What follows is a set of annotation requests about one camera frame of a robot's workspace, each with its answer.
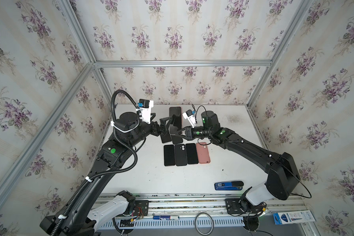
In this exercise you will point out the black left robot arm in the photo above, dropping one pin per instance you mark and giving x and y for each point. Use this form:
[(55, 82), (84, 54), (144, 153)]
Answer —
[(117, 155)]

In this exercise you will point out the purple smartphone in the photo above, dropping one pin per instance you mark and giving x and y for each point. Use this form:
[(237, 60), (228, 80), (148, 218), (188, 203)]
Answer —
[(191, 153)]

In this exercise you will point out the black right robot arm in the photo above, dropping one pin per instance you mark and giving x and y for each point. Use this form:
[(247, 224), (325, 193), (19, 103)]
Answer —
[(281, 170)]

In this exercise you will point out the blue white cardboard box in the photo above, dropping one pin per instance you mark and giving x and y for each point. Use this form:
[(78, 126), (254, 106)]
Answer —
[(293, 217)]

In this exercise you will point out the black phone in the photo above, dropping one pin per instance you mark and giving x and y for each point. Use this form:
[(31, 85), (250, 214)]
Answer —
[(165, 138)]

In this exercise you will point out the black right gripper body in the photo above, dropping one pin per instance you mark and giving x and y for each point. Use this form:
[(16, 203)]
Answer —
[(185, 132)]

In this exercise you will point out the black phone case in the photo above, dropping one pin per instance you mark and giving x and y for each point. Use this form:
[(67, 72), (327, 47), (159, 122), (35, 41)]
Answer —
[(180, 155), (176, 140)]

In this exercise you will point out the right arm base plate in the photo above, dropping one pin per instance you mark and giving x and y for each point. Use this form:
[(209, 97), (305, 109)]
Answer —
[(237, 206)]

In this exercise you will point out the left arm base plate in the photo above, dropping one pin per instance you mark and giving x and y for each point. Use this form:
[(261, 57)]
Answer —
[(140, 208)]

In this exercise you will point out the blue marker pen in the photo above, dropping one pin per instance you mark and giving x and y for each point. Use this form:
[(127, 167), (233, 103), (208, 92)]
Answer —
[(165, 217)]

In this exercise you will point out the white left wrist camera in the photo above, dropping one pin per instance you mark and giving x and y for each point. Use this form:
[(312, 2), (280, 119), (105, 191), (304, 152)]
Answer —
[(144, 110)]

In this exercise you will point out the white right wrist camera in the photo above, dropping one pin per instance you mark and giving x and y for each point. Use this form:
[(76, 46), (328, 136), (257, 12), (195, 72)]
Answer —
[(190, 116)]

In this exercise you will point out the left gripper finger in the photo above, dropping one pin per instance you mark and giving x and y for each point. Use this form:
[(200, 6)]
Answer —
[(167, 120), (164, 128)]

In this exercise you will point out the black smartphone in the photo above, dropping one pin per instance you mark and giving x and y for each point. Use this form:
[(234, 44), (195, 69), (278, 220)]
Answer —
[(169, 155)]

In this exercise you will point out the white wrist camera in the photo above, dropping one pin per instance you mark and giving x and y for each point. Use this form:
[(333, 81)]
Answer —
[(190, 116), (144, 110)]

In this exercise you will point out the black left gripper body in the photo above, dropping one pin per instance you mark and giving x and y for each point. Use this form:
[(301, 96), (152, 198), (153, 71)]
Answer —
[(154, 131)]

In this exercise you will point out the pink-cased phone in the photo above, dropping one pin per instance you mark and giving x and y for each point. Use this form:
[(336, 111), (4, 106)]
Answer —
[(176, 124), (202, 152)]

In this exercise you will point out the blue black box cutter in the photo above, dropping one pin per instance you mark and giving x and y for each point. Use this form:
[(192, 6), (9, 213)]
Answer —
[(229, 186)]

